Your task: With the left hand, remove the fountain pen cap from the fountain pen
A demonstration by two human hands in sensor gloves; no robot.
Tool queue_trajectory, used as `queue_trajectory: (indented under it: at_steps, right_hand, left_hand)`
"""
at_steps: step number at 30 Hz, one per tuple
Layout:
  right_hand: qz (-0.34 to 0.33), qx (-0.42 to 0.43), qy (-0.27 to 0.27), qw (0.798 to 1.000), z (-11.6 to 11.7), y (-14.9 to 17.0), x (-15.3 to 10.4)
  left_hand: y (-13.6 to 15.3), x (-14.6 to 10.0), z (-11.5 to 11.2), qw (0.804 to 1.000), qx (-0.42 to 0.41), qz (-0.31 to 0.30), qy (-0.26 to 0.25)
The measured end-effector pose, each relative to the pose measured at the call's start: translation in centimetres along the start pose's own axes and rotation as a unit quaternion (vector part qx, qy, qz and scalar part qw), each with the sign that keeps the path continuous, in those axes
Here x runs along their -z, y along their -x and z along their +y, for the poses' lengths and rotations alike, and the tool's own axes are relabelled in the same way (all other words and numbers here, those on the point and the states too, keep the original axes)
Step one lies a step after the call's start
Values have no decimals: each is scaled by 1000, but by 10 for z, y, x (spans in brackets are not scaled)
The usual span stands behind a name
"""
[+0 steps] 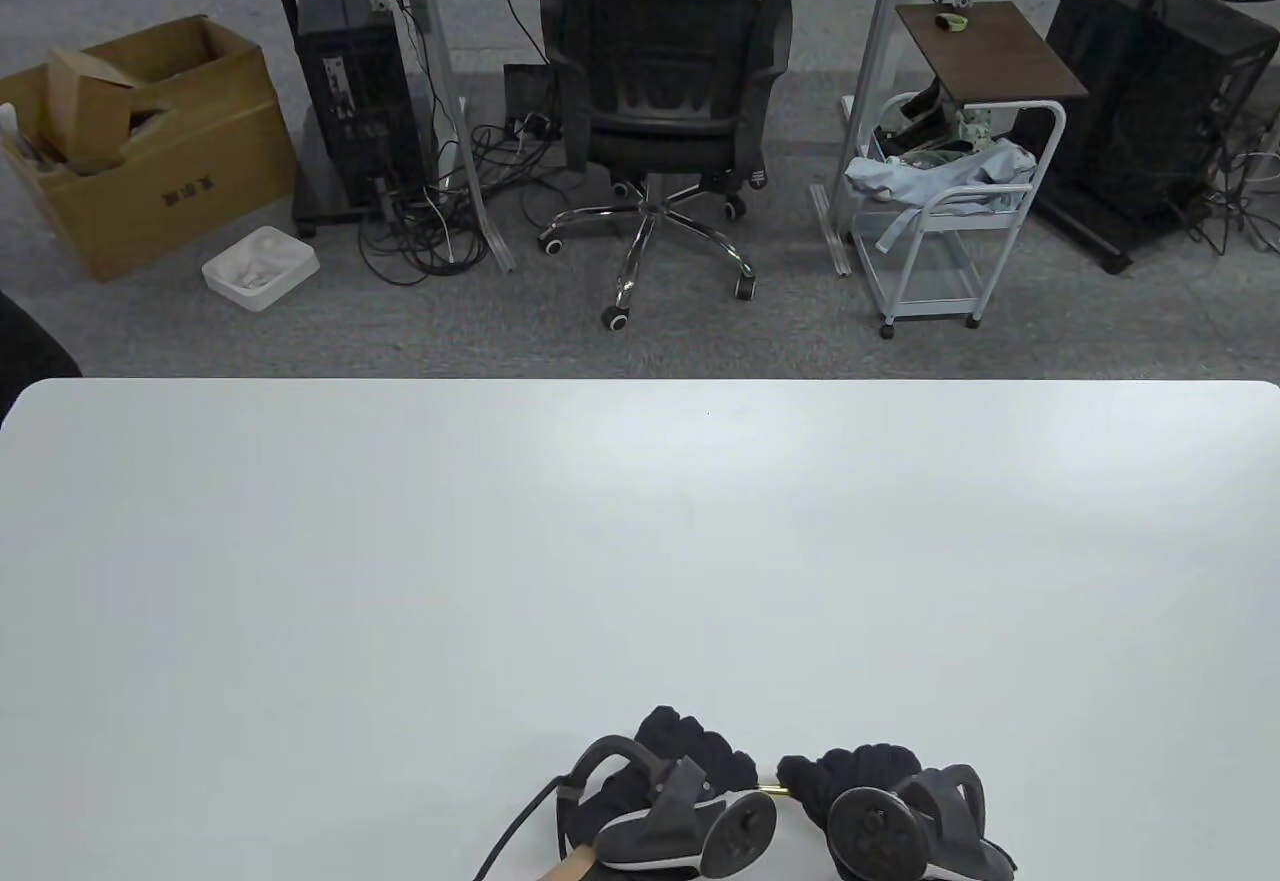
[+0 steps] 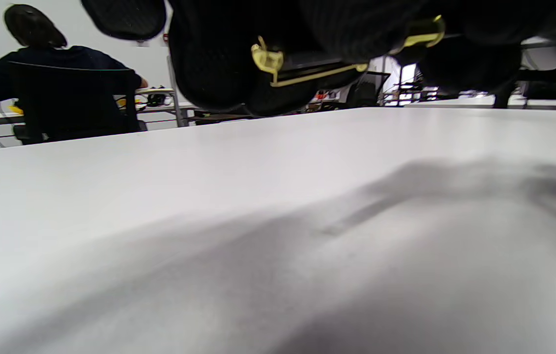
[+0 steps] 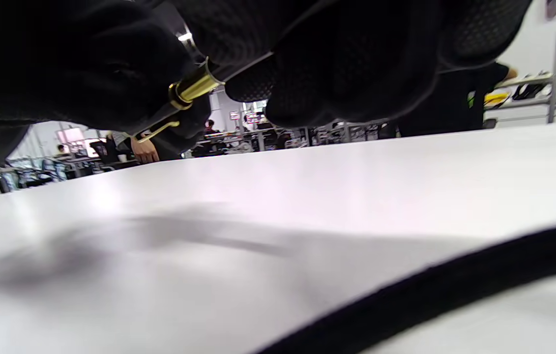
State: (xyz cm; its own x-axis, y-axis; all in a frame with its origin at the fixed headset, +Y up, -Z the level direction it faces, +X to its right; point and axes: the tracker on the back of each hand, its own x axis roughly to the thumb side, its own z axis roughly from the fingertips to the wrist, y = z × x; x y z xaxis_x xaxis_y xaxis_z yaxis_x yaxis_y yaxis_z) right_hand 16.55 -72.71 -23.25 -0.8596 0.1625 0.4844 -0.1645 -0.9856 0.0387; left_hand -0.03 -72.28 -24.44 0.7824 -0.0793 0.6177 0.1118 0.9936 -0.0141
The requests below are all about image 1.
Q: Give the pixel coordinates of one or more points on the person's left hand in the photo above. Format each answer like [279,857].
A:
[690,746]

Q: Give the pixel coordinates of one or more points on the person's right hand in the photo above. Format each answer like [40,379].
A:
[860,766]

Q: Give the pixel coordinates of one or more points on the person's right fingers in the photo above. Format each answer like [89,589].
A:
[850,766]

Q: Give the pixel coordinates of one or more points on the person's left fingers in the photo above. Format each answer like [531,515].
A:
[700,746]

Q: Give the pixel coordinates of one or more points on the grey right hand controller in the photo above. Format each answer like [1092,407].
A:
[900,821]

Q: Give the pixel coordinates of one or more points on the grey hand controller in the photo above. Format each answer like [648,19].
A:
[700,821]
[900,821]

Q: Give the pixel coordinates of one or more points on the grey left hand controller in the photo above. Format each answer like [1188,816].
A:
[700,821]

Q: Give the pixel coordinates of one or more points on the thin gold rod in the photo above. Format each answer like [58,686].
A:
[772,790]

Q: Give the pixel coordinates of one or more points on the white metal cart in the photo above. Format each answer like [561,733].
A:
[950,241]

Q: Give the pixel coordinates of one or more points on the light blue cloth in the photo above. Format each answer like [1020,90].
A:
[940,176]

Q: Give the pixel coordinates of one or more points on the white plastic tray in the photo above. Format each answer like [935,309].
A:
[260,268]

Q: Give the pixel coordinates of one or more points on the small black box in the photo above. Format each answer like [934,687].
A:
[527,99]

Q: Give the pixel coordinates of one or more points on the black mesh office chair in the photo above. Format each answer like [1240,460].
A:
[670,71]

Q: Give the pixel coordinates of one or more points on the white desk with metal legs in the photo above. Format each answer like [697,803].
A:
[460,71]

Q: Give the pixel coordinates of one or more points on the brown top side table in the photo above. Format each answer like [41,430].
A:
[985,51]

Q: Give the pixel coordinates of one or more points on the large black computer tower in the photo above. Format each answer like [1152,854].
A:
[1140,91]

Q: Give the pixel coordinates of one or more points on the black computer tower on trolley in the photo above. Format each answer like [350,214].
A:
[350,91]

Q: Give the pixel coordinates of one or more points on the green tape roll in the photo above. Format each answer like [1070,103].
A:
[951,21]

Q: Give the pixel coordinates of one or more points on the dark round object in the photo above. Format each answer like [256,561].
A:
[30,341]

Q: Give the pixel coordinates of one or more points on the brown cardboard box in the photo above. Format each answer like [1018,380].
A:
[150,161]

